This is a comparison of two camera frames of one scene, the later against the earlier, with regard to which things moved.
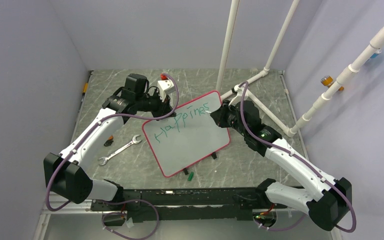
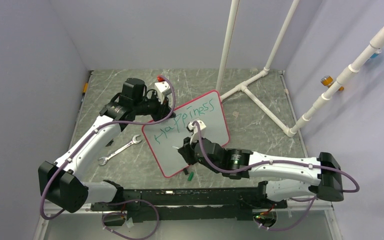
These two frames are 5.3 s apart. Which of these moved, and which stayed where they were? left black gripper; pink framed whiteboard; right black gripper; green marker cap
Moved: right black gripper
Stayed: green marker cap; pink framed whiteboard; left black gripper
